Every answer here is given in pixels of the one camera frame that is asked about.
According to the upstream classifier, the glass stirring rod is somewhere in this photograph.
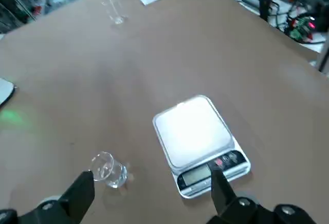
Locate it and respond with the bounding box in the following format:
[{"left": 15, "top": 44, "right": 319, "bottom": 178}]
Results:
[{"left": 103, "top": 0, "right": 119, "bottom": 21}]

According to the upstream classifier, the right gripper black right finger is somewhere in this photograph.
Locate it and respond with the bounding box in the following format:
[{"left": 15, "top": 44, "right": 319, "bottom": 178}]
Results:
[{"left": 205, "top": 169, "right": 321, "bottom": 224}]

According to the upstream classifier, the silver digital balance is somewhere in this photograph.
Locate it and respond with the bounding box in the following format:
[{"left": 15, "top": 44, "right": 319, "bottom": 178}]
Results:
[{"left": 152, "top": 95, "right": 251, "bottom": 199}]

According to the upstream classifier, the aluminium frame post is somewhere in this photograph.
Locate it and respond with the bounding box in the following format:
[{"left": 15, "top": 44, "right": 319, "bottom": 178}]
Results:
[{"left": 318, "top": 32, "right": 329, "bottom": 73}]

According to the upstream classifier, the small glass beaker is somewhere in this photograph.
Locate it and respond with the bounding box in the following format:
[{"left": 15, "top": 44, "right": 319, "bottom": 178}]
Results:
[{"left": 91, "top": 151, "right": 129, "bottom": 189}]

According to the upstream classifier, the green circuit board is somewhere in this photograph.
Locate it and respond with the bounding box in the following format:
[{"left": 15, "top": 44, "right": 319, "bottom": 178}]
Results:
[{"left": 289, "top": 15, "right": 318, "bottom": 41}]

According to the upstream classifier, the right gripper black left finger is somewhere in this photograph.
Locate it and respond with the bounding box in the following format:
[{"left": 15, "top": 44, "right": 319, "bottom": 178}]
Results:
[{"left": 0, "top": 170, "right": 96, "bottom": 224}]

